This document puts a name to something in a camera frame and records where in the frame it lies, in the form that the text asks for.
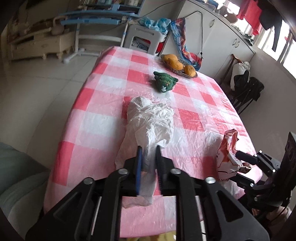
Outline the black hanging garment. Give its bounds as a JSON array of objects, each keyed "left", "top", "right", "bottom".
[{"left": 257, "top": 0, "right": 283, "bottom": 52}]

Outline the pink kettlebell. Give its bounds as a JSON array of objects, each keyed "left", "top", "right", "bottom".
[{"left": 51, "top": 16, "right": 65, "bottom": 36}]

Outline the red hanging garment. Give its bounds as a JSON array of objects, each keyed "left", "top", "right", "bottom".
[{"left": 237, "top": 0, "right": 262, "bottom": 36}]

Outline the yellow plastic trash basin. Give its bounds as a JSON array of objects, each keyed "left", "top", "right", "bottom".
[{"left": 126, "top": 231, "right": 177, "bottom": 241}]

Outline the yellow mango middle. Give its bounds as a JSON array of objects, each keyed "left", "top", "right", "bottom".
[{"left": 167, "top": 60, "right": 184, "bottom": 71}]

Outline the wooden chair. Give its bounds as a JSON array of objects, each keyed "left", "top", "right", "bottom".
[{"left": 219, "top": 54, "right": 243, "bottom": 85}]

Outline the yellow mango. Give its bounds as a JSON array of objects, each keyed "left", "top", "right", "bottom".
[
  {"left": 184, "top": 65, "right": 196, "bottom": 77},
  {"left": 162, "top": 54, "right": 178, "bottom": 63},
  {"left": 167, "top": 60, "right": 184, "bottom": 71}
]

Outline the white balcony cabinet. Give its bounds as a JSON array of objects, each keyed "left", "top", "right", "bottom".
[{"left": 159, "top": 0, "right": 258, "bottom": 79}]

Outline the person's right hand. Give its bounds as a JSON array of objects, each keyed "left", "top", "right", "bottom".
[{"left": 251, "top": 206, "right": 292, "bottom": 226}]

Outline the yellow mango right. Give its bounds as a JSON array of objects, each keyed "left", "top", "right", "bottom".
[{"left": 184, "top": 65, "right": 196, "bottom": 77}]

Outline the green knitted turtle toy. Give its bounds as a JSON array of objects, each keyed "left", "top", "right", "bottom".
[{"left": 154, "top": 71, "right": 179, "bottom": 93}]

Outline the white plastic stool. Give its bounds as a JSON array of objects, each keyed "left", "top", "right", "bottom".
[{"left": 123, "top": 25, "right": 167, "bottom": 56}]

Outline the light green sofa chair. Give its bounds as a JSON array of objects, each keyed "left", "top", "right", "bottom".
[{"left": 0, "top": 141, "right": 50, "bottom": 227}]

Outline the white stuffed bag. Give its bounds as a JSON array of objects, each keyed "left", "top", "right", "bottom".
[{"left": 230, "top": 61, "right": 251, "bottom": 91}]

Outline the red white snack wrapper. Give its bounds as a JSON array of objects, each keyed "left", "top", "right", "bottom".
[{"left": 216, "top": 129, "right": 252, "bottom": 181}]

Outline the black folding chair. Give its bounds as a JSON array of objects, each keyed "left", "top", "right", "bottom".
[{"left": 230, "top": 70, "right": 264, "bottom": 115}]

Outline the wicker fruit basket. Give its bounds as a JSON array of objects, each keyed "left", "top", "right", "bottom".
[{"left": 161, "top": 54, "right": 198, "bottom": 78}]

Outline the blue crumpled cloth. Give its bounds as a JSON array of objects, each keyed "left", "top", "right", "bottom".
[{"left": 138, "top": 16, "right": 171, "bottom": 35}]

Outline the pink checkered tablecloth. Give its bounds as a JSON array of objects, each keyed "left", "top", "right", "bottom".
[{"left": 43, "top": 46, "right": 263, "bottom": 239}]

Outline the cream tv cabinet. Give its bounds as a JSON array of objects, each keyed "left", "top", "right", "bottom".
[{"left": 8, "top": 28, "right": 75, "bottom": 60}]

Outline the colourful kite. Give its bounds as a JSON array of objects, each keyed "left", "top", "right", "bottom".
[{"left": 170, "top": 18, "right": 203, "bottom": 71}]

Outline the white plastic bag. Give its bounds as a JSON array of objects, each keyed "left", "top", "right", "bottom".
[{"left": 115, "top": 96, "right": 175, "bottom": 208}]

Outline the blue study desk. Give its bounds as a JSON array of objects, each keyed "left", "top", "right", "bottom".
[{"left": 59, "top": 1, "right": 144, "bottom": 64}]

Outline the yellow mango left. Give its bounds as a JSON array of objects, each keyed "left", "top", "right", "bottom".
[{"left": 162, "top": 54, "right": 178, "bottom": 63}]

